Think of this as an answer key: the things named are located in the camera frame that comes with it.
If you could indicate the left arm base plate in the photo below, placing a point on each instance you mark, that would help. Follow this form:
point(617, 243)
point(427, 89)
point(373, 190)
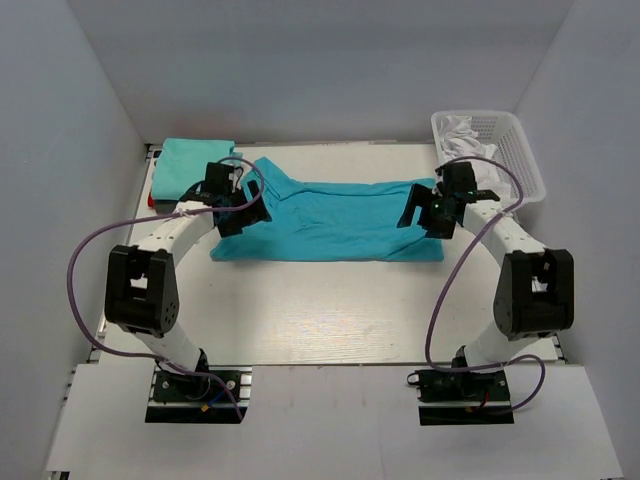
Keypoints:
point(175, 399)

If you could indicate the crumpled white t-shirt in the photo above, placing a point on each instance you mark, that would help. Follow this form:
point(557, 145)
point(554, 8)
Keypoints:
point(457, 139)

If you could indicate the folded mint green t-shirt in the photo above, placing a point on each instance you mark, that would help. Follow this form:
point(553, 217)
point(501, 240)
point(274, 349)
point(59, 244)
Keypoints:
point(182, 163)

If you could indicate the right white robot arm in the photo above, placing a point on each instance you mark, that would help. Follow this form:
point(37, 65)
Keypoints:
point(534, 295)

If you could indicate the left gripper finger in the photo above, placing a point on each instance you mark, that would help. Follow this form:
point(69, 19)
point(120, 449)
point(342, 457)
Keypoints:
point(232, 223)
point(257, 211)

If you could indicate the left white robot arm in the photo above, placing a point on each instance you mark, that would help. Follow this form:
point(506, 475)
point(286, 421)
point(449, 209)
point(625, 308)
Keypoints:
point(142, 295)

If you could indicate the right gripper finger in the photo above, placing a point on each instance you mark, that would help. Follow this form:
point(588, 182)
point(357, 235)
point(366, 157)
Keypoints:
point(440, 229)
point(421, 197)

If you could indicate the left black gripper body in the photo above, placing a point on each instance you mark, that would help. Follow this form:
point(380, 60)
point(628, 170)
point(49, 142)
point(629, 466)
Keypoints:
point(236, 197)

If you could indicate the blue t-shirt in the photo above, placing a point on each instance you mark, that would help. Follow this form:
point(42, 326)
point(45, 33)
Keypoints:
point(329, 222)

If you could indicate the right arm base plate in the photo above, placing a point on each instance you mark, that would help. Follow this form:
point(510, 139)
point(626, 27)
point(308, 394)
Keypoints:
point(462, 399)

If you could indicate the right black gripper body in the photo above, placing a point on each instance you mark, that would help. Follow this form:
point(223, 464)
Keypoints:
point(437, 211)

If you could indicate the white plastic laundry basket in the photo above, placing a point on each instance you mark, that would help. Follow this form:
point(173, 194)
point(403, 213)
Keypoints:
point(514, 157)

